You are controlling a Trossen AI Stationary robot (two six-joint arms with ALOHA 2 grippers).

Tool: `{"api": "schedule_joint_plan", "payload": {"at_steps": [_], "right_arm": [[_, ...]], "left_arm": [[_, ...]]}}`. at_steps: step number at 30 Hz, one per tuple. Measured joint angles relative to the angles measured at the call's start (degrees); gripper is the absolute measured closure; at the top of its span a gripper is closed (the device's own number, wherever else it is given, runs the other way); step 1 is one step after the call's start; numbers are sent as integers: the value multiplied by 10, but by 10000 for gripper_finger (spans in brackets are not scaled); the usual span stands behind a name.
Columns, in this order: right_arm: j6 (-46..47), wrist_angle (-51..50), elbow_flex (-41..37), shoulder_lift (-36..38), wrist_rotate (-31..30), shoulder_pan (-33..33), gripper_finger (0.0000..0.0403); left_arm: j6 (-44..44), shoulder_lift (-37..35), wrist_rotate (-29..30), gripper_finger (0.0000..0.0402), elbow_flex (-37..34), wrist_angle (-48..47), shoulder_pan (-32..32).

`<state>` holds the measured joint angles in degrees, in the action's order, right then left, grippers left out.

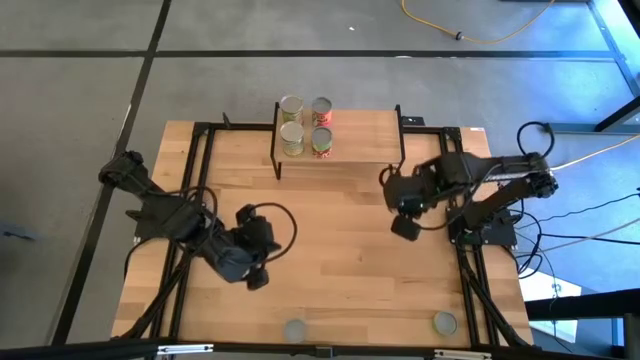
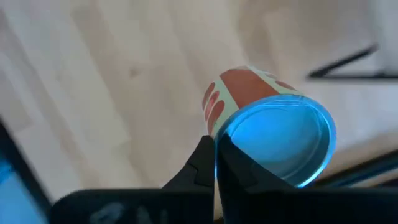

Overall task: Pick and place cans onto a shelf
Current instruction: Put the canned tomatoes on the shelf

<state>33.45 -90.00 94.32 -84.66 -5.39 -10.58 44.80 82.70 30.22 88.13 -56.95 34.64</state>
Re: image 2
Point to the black aluminium mounting frame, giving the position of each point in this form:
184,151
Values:
373,165

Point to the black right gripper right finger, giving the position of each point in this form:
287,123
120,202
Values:
264,205

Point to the wooden shelf with black frame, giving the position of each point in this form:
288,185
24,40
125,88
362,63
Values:
317,74

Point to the black aluminium table rail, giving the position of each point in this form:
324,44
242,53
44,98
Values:
18,168

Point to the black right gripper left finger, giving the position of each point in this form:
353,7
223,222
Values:
186,205

